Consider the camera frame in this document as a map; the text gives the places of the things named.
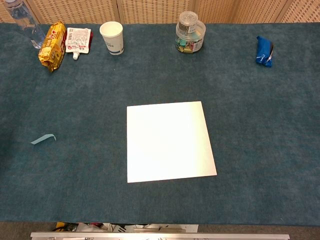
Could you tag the light blue paper strip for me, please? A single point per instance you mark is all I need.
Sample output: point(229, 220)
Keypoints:
point(41, 139)

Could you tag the white paper sheet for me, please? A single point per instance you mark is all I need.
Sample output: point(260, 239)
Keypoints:
point(170, 142)

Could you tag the teal felt table cloth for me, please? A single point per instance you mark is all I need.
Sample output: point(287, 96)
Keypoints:
point(160, 80)

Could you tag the clear jar with candies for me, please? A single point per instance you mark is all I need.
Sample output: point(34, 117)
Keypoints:
point(190, 42)

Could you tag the white paper cup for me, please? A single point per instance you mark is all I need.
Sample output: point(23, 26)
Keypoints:
point(115, 40)

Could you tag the woven rattan folding screen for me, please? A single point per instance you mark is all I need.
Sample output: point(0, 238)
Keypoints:
point(150, 10)

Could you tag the white spouted drink pouch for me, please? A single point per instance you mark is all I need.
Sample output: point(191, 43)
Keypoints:
point(77, 40)

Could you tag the blue plastic packet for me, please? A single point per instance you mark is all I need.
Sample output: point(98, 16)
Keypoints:
point(262, 52)

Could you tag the gold snack bag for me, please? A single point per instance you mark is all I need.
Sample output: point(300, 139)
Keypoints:
point(51, 50)

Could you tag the yellow object under table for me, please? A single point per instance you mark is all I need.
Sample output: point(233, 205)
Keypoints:
point(60, 226)

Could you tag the clear plastic water bottle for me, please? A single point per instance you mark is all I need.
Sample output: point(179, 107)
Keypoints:
point(27, 25)

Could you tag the aluminium profile rail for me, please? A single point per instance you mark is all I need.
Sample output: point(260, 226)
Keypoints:
point(160, 236)

